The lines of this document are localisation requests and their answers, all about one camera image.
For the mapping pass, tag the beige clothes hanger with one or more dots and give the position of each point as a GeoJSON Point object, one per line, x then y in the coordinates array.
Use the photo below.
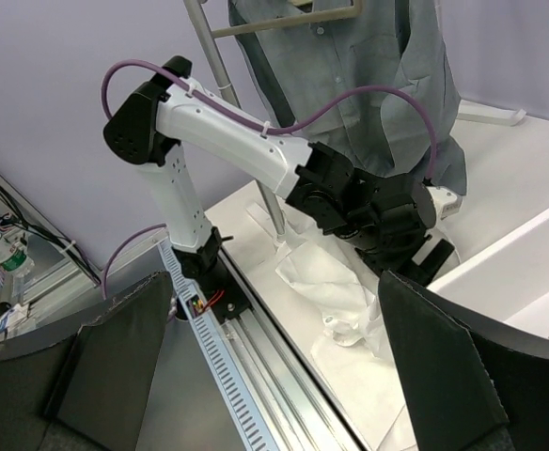
{"type": "Point", "coordinates": [313, 17]}

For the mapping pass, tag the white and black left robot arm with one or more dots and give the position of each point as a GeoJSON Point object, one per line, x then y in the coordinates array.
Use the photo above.
{"type": "Point", "coordinates": [388, 221]}

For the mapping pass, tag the grey clothes rack stand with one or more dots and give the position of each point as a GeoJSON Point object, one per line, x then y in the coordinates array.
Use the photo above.
{"type": "Point", "coordinates": [469, 111]}

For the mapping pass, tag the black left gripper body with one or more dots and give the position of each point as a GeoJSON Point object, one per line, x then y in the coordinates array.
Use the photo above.
{"type": "Point", "coordinates": [418, 254]}

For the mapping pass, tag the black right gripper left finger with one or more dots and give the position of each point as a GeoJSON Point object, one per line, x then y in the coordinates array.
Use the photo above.
{"type": "Point", "coordinates": [83, 382]}

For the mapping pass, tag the white slotted cable duct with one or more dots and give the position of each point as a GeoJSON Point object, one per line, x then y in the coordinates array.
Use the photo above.
{"type": "Point", "coordinates": [241, 404]}

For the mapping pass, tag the grey-green shirt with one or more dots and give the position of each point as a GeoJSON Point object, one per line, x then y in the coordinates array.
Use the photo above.
{"type": "Point", "coordinates": [298, 70]}

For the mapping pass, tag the aluminium mounting rail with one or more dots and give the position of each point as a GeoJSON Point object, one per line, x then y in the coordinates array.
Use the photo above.
{"type": "Point", "coordinates": [185, 410]}

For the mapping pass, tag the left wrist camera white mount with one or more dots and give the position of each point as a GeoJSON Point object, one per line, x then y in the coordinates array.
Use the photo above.
{"type": "Point", "coordinates": [445, 201]}

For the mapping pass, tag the white plastic basket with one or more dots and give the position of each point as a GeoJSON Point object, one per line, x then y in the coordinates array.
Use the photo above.
{"type": "Point", "coordinates": [508, 280]}

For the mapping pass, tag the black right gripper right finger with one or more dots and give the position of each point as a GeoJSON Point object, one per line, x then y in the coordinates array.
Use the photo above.
{"type": "Point", "coordinates": [469, 382]}

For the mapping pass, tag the white shirt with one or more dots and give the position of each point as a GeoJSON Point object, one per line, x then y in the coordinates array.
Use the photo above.
{"type": "Point", "coordinates": [353, 354]}

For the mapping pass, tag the green labelled plastic bottle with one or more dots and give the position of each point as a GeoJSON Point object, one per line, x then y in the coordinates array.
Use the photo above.
{"type": "Point", "coordinates": [14, 259]}

